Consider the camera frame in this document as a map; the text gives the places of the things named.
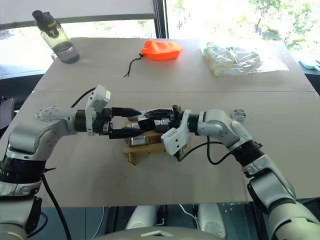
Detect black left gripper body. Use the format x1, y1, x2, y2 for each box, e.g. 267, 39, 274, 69
93, 107, 114, 137

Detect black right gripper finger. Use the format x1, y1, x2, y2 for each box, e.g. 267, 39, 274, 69
140, 108, 174, 120
154, 123, 173, 134

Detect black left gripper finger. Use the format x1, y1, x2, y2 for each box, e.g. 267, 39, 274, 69
108, 126, 146, 140
111, 106, 142, 119

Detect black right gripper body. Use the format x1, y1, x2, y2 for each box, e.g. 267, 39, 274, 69
167, 104, 187, 132

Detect black compact camera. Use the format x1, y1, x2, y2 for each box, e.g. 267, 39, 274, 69
137, 118, 157, 131

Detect wooden block stand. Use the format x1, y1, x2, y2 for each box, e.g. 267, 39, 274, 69
121, 117, 189, 166

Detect small metal clip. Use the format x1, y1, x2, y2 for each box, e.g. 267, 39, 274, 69
230, 107, 248, 123

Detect clear plastic bag of items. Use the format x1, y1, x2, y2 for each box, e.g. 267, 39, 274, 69
199, 40, 290, 77

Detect white rounded robot leg shell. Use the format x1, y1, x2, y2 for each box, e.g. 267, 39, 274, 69
125, 204, 158, 231
197, 203, 228, 239

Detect clear bottle with black lid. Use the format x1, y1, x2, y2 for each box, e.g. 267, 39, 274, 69
31, 9, 81, 65

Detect grey rounded robot chest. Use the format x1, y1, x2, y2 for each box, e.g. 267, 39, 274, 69
94, 225, 227, 240

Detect grey roller blind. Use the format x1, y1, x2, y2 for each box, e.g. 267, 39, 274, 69
0, 0, 157, 26

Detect teal object on side table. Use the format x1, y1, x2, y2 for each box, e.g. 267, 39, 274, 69
298, 58, 320, 72

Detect silver compact camera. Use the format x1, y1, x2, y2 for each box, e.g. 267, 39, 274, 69
127, 135, 148, 147

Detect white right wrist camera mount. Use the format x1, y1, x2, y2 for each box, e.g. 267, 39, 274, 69
160, 109, 192, 157

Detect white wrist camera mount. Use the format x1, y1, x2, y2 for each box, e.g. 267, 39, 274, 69
84, 84, 112, 137
160, 109, 192, 157

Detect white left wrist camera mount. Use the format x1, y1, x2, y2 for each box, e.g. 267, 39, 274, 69
84, 84, 112, 137

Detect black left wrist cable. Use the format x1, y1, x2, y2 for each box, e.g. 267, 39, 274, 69
70, 86, 98, 109

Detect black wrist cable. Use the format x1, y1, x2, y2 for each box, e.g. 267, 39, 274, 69
177, 141, 242, 166
70, 86, 98, 109

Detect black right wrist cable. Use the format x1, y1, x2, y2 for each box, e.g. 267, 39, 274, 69
177, 141, 242, 166

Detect orange drawstring pouch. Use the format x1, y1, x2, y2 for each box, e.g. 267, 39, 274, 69
123, 38, 184, 79

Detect thin white cable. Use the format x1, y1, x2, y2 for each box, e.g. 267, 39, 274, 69
178, 203, 199, 221

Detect thick black body cable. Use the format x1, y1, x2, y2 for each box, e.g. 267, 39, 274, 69
39, 167, 74, 240

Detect dark window frame post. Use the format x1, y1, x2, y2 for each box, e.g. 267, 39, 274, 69
154, 0, 172, 40

